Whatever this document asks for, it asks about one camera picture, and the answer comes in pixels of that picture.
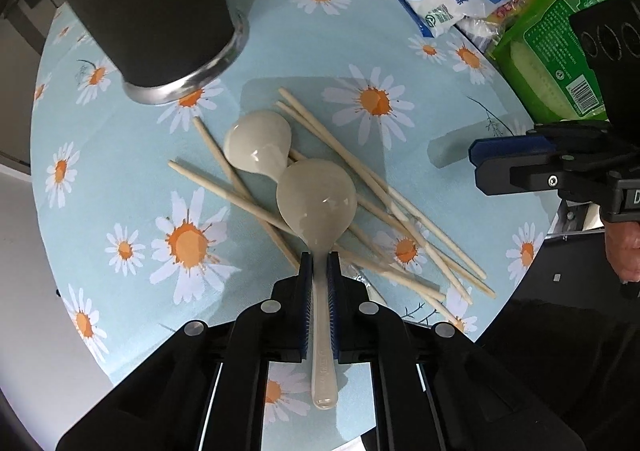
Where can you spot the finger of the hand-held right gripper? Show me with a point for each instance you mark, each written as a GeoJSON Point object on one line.
{"type": "Point", "coordinates": [505, 150]}
{"type": "Point", "coordinates": [520, 178]}

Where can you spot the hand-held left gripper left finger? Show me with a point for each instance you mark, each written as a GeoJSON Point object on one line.
{"type": "Point", "coordinates": [303, 311]}

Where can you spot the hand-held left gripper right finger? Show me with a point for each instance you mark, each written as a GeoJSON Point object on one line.
{"type": "Point", "coordinates": [334, 311]}

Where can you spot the beige plastic spoon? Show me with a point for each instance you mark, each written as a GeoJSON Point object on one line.
{"type": "Point", "coordinates": [257, 141]}
{"type": "Point", "coordinates": [315, 201]}

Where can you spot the bunch of wooden chopsticks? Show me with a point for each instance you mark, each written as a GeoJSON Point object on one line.
{"type": "Point", "coordinates": [395, 213]}

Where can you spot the black utensil holder cup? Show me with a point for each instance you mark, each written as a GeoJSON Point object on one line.
{"type": "Point", "coordinates": [150, 6]}

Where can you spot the person's right hand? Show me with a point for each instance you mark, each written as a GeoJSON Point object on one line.
{"type": "Point", "coordinates": [625, 251]}

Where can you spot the green plastic food bag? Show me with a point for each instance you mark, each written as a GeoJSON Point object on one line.
{"type": "Point", "coordinates": [540, 41]}

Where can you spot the red yellow snack packet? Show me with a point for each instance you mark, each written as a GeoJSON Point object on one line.
{"type": "Point", "coordinates": [507, 8]}

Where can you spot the clear white plastic bag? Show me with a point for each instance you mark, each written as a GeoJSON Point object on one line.
{"type": "Point", "coordinates": [477, 28]}

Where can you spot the blue daisy print tablecloth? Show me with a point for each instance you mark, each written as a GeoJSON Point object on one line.
{"type": "Point", "coordinates": [125, 191]}

